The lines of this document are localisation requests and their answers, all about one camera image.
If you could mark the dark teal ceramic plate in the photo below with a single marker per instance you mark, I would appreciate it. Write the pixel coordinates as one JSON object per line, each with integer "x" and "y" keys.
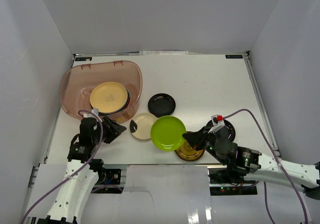
{"x": 128, "y": 98}

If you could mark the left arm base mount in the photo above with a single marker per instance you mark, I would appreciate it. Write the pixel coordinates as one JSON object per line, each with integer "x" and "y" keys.
{"x": 111, "y": 176}

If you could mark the light blue plate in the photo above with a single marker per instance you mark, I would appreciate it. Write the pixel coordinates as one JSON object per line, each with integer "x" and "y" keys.
{"x": 122, "y": 108}

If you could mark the cream plate with black patch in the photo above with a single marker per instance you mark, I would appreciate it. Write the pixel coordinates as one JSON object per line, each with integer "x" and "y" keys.
{"x": 141, "y": 124}

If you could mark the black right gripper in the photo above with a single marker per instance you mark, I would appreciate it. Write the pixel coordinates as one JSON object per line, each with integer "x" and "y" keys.
{"x": 197, "y": 139}

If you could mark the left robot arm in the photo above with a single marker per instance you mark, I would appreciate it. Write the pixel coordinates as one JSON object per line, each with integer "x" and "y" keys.
{"x": 83, "y": 171}

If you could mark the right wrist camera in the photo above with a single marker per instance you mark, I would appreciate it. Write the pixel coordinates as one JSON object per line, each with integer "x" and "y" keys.
{"x": 218, "y": 123}

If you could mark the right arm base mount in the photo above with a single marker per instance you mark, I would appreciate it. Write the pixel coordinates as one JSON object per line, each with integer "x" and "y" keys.
{"x": 223, "y": 186}

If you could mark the lime green plate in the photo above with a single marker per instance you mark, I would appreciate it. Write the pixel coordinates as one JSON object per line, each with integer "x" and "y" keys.
{"x": 166, "y": 133}

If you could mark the brown and yellow patterned plate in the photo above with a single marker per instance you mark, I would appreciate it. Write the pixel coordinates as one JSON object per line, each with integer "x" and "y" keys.
{"x": 187, "y": 153}

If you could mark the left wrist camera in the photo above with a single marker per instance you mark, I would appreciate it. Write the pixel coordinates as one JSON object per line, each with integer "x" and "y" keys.
{"x": 93, "y": 113}

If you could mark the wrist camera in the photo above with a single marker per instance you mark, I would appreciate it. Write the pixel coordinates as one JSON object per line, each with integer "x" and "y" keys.
{"x": 93, "y": 113}
{"x": 218, "y": 123}

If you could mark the black glossy plate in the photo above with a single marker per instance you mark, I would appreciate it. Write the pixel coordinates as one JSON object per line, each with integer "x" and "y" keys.
{"x": 161, "y": 104}

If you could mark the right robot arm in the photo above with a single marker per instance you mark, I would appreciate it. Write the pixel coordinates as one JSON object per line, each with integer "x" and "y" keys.
{"x": 245, "y": 164}

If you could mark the black plate with iridescent rim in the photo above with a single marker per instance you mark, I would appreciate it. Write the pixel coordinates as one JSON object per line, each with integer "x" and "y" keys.
{"x": 228, "y": 131}

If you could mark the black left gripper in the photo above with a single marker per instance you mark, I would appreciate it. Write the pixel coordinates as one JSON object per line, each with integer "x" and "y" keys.
{"x": 107, "y": 129}

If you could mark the pink translucent plastic bin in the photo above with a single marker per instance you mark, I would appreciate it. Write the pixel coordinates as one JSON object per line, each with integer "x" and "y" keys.
{"x": 79, "y": 81}

